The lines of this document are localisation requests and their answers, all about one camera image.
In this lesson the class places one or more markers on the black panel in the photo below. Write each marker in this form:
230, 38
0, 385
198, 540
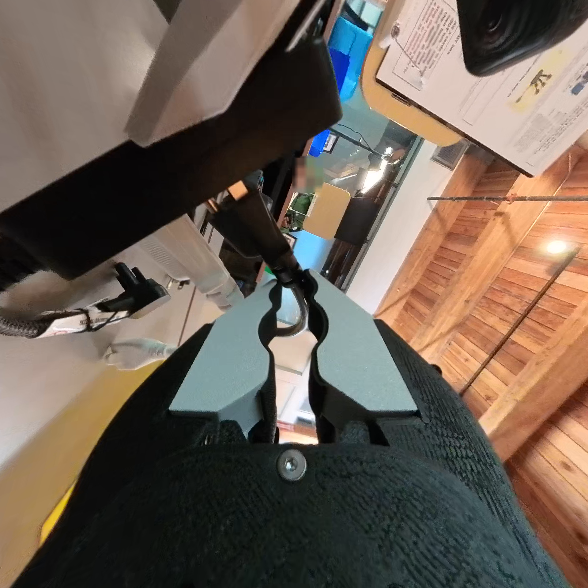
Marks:
358, 220

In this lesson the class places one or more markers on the black extension socket end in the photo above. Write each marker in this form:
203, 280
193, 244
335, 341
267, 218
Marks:
147, 298

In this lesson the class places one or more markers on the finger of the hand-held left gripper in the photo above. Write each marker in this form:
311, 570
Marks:
220, 69

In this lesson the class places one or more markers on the framed fiducial tag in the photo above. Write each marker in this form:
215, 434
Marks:
330, 143

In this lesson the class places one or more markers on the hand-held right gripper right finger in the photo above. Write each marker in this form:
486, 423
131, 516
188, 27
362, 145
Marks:
363, 367

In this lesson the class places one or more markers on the white ribbed plug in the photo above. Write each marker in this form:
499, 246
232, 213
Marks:
197, 266

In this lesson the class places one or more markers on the white instruction sheet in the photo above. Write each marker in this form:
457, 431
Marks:
505, 105

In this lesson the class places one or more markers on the black light stand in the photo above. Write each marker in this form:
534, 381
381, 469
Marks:
372, 179

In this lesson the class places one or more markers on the yellow plastic bin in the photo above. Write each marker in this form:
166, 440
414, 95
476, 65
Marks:
101, 413

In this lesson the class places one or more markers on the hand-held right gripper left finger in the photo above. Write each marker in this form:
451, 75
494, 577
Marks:
225, 367

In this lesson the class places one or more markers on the blue plastic bin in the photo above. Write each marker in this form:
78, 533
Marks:
349, 76
349, 36

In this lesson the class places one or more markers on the grey vent grille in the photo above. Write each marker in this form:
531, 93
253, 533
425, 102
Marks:
450, 154

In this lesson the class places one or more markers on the plain wooden board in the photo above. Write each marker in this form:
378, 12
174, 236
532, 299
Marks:
327, 211

